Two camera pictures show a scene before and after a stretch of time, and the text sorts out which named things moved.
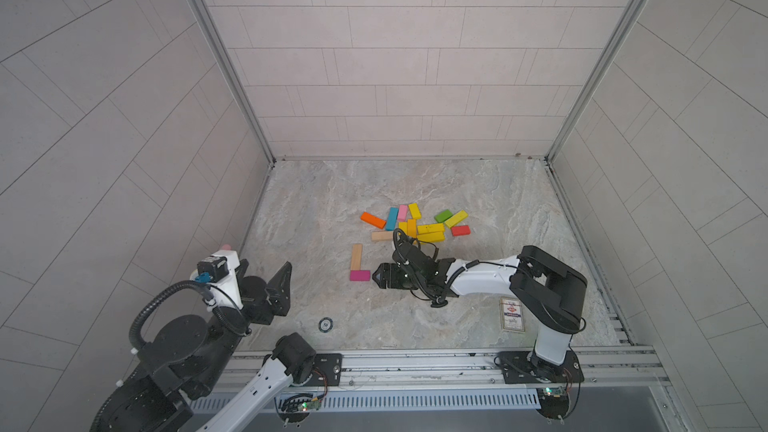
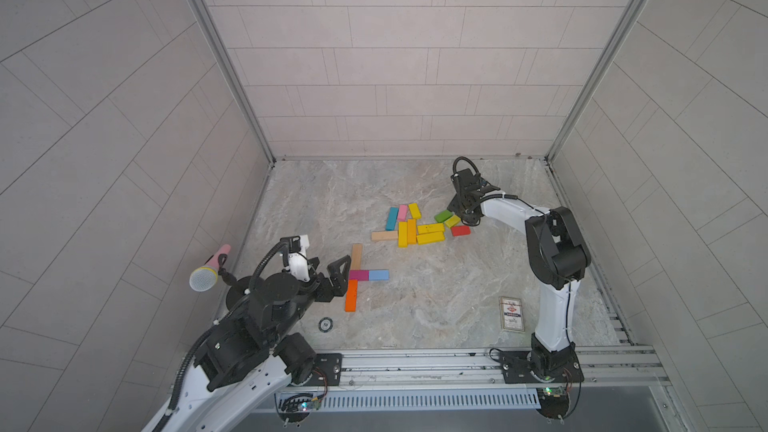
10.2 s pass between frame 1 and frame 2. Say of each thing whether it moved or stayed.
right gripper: moved
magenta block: stayed
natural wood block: stayed
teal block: stayed
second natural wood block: stayed
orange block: moved
